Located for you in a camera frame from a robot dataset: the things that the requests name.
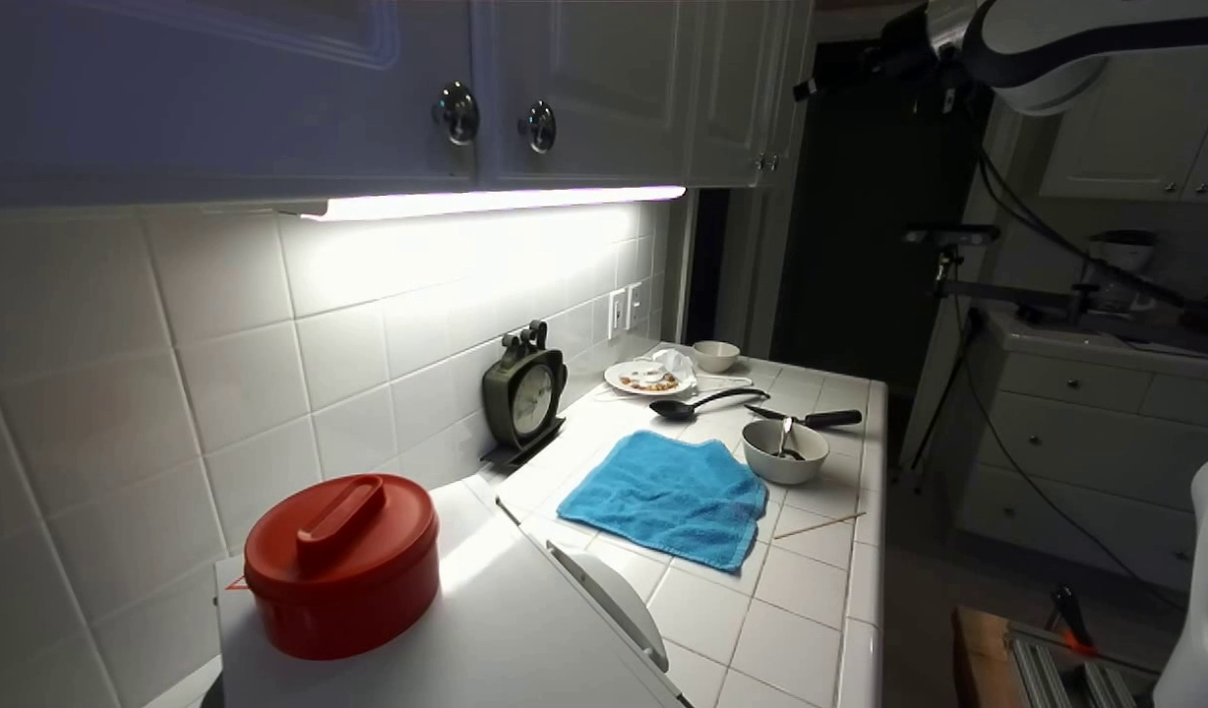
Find black tripod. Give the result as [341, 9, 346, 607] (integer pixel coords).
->
[897, 222, 1007, 495]

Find green kitchen scale with dial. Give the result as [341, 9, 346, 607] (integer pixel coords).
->
[477, 320, 576, 472]

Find white wall outlet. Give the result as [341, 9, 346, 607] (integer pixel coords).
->
[602, 274, 645, 348]

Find metal rack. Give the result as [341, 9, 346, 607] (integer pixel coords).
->
[1007, 613, 1166, 708]

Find clear plastic piece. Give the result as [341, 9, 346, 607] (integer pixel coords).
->
[648, 342, 700, 384]

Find black handled knife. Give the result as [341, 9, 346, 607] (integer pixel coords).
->
[744, 399, 864, 432]

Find white background cabinet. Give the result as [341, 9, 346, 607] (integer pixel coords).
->
[1040, 50, 1208, 205]

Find wooden board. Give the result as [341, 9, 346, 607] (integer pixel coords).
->
[951, 602, 1040, 708]

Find black ladle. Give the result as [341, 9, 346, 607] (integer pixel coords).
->
[645, 383, 774, 425]

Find wide white cabinet door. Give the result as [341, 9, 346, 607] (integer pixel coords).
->
[0, 0, 481, 210]

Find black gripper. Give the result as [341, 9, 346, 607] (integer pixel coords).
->
[794, 9, 980, 109]

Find round metal cabinet knob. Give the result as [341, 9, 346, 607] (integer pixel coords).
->
[517, 100, 563, 159]
[432, 79, 485, 148]

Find metal spoon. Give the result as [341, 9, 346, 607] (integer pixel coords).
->
[771, 412, 807, 466]

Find small white bowl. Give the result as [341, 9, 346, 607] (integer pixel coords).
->
[690, 335, 744, 373]

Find blue terry towel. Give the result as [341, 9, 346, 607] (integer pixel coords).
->
[556, 425, 771, 580]

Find white dresser with drawers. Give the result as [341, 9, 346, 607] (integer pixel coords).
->
[951, 306, 1208, 594]

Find narrow white cabinet door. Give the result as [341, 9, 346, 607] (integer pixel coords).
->
[474, 0, 697, 193]

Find white container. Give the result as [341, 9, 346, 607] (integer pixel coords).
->
[211, 475, 697, 708]

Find under-cabinet light strip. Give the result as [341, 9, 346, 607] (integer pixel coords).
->
[290, 180, 693, 226]

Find grey bowl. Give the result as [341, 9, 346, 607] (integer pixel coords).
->
[740, 417, 833, 493]

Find white plate with food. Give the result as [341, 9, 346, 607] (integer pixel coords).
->
[602, 358, 700, 401]

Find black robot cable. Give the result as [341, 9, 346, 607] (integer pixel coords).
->
[973, 109, 1208, 332]

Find orange handled tool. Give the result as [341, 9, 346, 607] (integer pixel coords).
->
[1048, 584, 1097, 662]

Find red lidded container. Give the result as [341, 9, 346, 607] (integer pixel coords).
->
[241, 467, 443, 662]

